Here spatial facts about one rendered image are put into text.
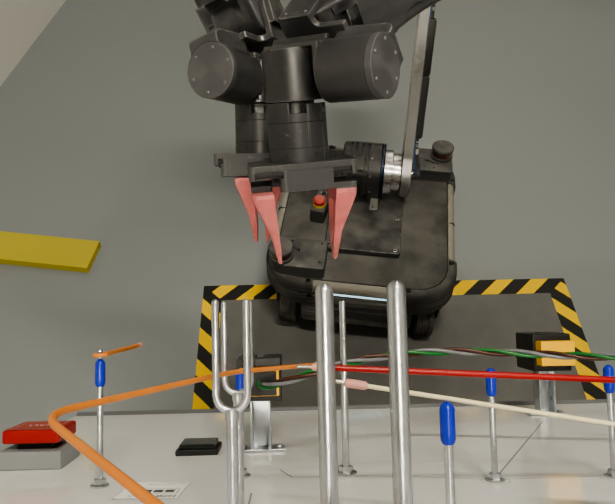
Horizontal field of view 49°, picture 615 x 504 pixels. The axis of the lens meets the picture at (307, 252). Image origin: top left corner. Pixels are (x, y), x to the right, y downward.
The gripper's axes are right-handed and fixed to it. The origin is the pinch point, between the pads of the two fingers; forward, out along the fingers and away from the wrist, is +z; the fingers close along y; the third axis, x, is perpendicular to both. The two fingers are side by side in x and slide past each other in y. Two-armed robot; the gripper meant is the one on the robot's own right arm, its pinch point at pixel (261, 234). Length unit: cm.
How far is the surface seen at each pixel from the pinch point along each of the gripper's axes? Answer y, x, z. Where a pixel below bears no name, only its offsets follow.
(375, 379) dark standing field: 26, 111, 48
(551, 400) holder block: 35.0, 2.1, 20.9
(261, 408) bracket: 0.4, -13.3, 16.5
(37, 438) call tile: -18.9, -20.2, 16.8
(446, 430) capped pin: 11.8, -45.0, 7.9
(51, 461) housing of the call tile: -17.6, -20.8, 18.7
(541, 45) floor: 117, 240, -74
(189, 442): -6.4, -15.3, 19.1
